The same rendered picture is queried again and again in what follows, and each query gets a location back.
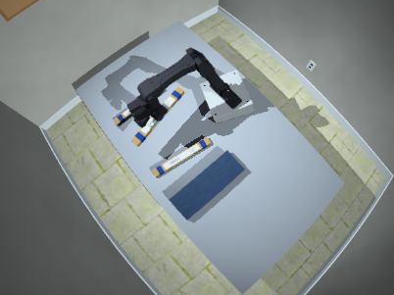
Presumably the tan rectangular box with blue bands and white label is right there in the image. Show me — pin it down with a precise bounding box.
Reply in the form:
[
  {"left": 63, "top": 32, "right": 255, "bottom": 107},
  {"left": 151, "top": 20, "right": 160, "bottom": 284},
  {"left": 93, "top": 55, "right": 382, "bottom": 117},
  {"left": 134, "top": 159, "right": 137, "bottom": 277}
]
[{"left": 152, "top": 137, "right": 211, "bottom": 177}]

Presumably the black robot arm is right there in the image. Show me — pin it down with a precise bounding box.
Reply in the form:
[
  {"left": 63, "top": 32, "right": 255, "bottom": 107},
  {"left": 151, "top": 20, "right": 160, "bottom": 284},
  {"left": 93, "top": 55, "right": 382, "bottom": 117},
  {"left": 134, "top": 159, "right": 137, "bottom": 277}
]
[{"left": 127, "top": 48, "right": 242, "bottom": 128}]

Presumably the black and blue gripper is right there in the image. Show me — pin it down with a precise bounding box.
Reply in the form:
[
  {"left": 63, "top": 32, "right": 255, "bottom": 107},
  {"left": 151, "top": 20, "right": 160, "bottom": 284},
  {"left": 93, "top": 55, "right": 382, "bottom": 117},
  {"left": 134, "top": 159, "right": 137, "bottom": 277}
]
[{"left": 155, "top": 105, "right": 168, "bottom": 122}]

